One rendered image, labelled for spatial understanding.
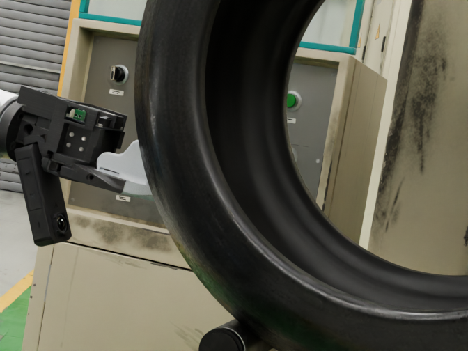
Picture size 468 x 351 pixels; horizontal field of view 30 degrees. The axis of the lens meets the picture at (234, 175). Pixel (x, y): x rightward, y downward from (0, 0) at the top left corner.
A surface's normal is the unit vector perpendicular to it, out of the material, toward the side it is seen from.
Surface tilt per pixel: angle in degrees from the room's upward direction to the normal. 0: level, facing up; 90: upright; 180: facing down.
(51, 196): 68
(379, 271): 80
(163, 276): 90
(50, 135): 90
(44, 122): 90
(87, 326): 90
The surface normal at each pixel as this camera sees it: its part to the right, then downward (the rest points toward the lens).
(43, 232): -0.33, 0.04
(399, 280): -0.28, -0.18
